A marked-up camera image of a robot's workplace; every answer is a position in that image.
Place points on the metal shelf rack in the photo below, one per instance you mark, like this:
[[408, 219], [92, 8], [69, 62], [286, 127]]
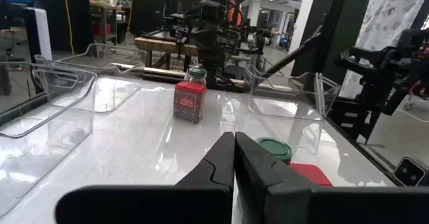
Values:
[[104, 16]]

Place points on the white square column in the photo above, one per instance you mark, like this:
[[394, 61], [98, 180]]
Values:
[[303, 16]]

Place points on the patterned white curtain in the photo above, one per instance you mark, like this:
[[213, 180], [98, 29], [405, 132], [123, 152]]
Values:
[[392, 16]]

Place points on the red-lidded smoked paprika tin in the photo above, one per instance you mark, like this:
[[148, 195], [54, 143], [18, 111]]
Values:
[[189, 103], [310, 174]]

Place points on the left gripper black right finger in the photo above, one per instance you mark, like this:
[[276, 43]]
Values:
[[285, 204]]

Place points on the clear plastic bin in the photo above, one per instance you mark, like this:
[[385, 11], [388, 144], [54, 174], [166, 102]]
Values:
[[288, 100], [107, 83], [47, 116]]

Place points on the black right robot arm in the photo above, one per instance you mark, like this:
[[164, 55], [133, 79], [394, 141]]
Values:
[[209, 39]]

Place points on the green-lidded glass spice jar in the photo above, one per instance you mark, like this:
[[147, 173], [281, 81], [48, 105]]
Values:
[[197, 77], [273, 147]]

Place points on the white tower fan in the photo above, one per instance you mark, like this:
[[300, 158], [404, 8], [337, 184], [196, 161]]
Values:
[[42, 33]]

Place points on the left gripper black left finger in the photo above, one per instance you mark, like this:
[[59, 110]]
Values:
[[201, 204]]

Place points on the small black table camera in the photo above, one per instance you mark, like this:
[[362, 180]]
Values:
[[409, 172]]

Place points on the orange round object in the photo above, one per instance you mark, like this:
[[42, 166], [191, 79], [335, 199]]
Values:
[[234, 16]]

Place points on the wooden workbench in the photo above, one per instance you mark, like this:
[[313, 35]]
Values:
[[164, 45]]

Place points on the black machine rig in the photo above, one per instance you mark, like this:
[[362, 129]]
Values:
[[385, 73]]

